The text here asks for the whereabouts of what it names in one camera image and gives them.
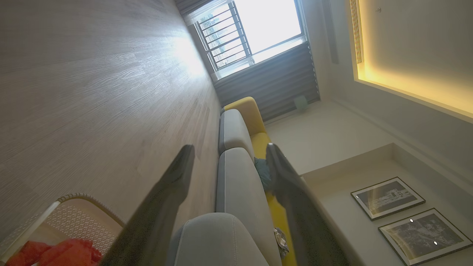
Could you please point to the grey and yellow sofa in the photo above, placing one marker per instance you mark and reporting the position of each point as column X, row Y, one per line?
column 240, row 184

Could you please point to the patterned grey cloth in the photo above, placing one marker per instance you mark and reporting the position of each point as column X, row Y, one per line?
column 280, row 240

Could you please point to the bright window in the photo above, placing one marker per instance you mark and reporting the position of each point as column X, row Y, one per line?
column 269, row 22

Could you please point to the teal cushion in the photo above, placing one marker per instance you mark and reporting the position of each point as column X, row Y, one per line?
column 262, row 171

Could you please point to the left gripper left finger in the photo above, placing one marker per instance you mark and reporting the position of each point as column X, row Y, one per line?
column 159, row 207

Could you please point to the grey pleated window blind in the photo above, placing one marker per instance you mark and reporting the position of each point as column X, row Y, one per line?
column 273, row 85

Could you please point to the small pale green wall device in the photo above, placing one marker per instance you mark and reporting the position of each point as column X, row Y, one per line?
column 300, row 103

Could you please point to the red cloth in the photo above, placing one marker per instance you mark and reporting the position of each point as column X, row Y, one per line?
column 66, row 255

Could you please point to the grey metal window railing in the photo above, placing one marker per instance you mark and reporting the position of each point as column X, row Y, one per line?
column 225, row 37

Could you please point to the black framed monochrome picture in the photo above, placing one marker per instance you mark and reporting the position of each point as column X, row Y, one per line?
column 425, row 236
column 388, row 197

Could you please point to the slatted ceiling air vent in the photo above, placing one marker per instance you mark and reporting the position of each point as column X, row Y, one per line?
column 356, row 33

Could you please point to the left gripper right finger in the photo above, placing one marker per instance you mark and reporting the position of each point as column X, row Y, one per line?
column 299, row 214

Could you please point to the cream perforated laundry basket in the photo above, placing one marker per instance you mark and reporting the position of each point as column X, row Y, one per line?
column 81, row 221

